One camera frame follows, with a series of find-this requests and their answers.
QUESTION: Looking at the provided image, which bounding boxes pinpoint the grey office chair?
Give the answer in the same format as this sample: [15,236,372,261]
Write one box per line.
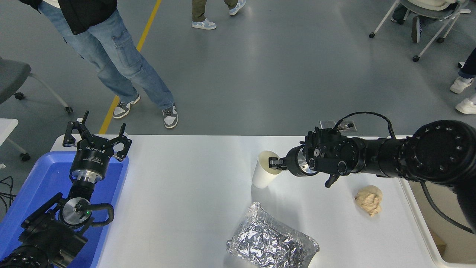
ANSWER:
[0,56,74,114]

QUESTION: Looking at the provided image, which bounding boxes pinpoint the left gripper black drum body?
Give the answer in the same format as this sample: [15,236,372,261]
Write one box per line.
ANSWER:
[71,135,114,175]

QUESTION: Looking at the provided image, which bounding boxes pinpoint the crumpled tan paper ball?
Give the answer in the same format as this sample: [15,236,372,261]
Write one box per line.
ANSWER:
[354,185,383,217]

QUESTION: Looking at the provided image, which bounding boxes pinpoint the person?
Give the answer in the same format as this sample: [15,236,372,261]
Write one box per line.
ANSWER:
[450,48,476,115]
[191,0,247,31]
[19,0,179,129]
[390,0,463,44]

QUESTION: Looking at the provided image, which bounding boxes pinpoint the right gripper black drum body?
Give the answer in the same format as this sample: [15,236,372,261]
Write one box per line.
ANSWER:
[285,145,307,177]

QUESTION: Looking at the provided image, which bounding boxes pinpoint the metal floor socket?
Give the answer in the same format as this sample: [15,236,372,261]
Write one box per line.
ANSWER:
[320,119,358,134]

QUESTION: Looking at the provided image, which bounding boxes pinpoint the blue plastic tray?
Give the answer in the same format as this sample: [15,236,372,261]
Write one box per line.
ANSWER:
[0,151,130,268]

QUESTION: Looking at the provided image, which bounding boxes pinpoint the black floor cables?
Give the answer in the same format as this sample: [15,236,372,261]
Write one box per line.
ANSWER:
[0,176,15,213]

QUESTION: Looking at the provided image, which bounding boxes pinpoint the white paper cup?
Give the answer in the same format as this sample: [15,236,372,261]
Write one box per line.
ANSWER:
[252,150,280,189]

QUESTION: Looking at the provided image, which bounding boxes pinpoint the large pale bin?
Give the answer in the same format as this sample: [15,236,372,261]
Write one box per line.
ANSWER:
[394,135,476,268]

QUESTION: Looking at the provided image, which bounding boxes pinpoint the white-legged wheeled chair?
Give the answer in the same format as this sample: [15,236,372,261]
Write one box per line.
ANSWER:
[369,0,472,62]

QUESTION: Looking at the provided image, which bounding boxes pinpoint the crumpled foil tray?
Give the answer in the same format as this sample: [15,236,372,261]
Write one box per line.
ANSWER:
[226,202,319,268]

